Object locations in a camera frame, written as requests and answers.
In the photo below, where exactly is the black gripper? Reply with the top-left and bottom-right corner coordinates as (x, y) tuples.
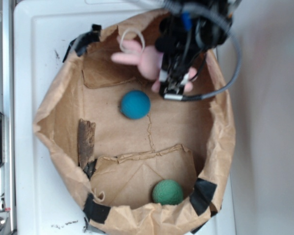
(155, 0), (235, 99)

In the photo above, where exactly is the pink plush bunny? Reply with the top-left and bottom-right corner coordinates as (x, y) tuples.
(111, 28), (198, 93)

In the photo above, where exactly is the blue textured ball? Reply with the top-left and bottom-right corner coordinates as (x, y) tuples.
(120, 90), (151, 119)

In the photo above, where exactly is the brown paper bag container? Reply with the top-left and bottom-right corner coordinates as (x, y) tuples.
(33, 10), (235, 235)

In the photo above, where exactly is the green textured ball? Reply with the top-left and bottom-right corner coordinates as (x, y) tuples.
(152, 180), (183, 205)

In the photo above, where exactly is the white plastic tray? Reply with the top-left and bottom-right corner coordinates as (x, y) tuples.
(13, 0), (237, 235)

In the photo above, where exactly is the grey braided cable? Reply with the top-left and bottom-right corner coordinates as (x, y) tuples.
(127, 0), (243, 102)

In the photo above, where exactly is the aluminium frame rail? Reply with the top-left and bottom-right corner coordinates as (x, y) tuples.
(0, 0), (17, 235)

